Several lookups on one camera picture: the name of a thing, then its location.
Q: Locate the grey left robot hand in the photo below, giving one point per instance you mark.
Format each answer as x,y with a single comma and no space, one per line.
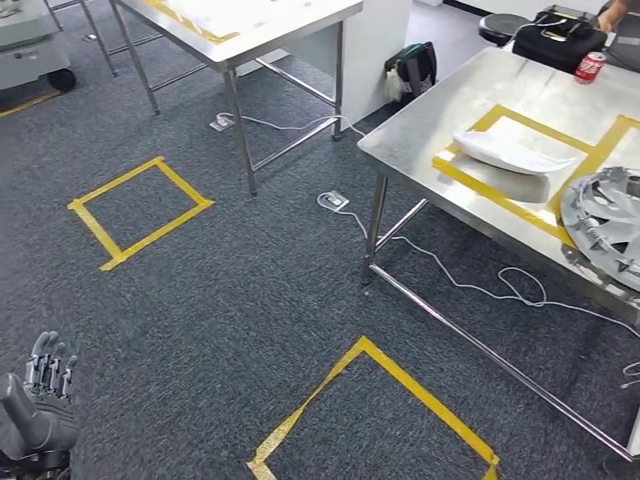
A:
40,417

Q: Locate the white curved plastic part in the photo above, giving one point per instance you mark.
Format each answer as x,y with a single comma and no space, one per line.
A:
510,156

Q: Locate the steel workbench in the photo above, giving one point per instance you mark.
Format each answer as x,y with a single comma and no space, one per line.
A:
425,132

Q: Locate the yellow floor tape square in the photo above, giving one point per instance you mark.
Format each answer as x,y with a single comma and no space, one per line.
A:
115,182
425,396

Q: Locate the yellow floor tape strip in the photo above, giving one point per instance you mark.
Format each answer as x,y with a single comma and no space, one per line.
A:
30,102

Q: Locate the white wheeled cart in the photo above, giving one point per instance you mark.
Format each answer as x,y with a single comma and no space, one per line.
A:
30,60

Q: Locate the floor socket box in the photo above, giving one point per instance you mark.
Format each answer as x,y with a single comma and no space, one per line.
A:
333,201
221,123

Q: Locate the yellow tape on steel table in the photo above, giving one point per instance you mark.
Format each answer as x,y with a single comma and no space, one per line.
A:
200,30

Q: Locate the steel table with white panel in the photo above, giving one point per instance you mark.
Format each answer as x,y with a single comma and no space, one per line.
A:
280,26

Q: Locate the black bag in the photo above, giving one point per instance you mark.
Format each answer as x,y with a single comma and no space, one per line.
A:
415,66

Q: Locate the small yellow tape rectangle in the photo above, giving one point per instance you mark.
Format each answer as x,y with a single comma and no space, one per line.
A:
490,194

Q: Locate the grey wheel hubcap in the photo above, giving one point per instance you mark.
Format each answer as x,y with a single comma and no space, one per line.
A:
580,199

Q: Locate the black carry case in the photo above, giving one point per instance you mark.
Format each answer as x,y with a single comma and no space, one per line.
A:
550,56

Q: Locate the black remote controller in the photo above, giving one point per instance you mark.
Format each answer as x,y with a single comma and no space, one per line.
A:
564,20

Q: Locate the red drink can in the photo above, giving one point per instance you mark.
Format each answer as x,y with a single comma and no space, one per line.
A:
590,66

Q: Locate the person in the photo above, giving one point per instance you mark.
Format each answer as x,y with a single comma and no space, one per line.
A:
612,14

